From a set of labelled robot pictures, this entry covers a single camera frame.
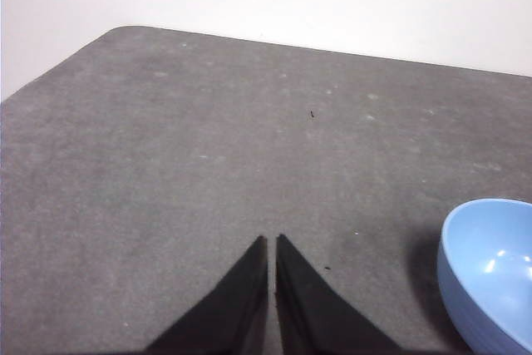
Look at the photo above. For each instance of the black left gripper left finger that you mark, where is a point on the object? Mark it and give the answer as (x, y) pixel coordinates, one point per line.
(232, 313)

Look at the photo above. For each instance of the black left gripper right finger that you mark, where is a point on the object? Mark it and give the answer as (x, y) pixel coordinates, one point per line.
(311, 317)

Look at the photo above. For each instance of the blue bowl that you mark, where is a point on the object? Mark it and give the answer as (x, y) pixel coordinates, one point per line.
(490, 280)

